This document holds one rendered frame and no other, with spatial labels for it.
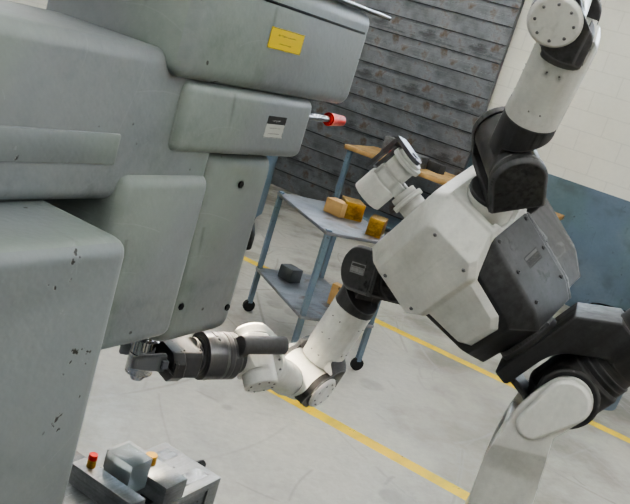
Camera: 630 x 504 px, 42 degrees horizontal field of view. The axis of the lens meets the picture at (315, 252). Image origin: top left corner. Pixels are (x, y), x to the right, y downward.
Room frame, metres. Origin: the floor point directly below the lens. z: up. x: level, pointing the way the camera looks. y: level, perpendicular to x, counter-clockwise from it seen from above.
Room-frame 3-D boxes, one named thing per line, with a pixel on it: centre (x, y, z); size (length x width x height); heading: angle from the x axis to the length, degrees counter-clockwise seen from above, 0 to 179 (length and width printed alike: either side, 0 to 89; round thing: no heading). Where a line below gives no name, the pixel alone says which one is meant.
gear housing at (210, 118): (1.28, 0.25, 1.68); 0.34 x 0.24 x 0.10; 153
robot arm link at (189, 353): (1.37, 0.16, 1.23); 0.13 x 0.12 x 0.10; 38
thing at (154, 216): (1.14, 0.32, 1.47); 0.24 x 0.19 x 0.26; 63
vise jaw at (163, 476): (1.35, 0.18, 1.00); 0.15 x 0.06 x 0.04; 63
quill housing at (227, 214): (1.31, 0.23, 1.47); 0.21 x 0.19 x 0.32; 63
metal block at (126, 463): (1.30, 0.21, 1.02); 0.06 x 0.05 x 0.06; 63
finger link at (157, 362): (1.29, 0.21, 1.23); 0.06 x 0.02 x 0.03; 128
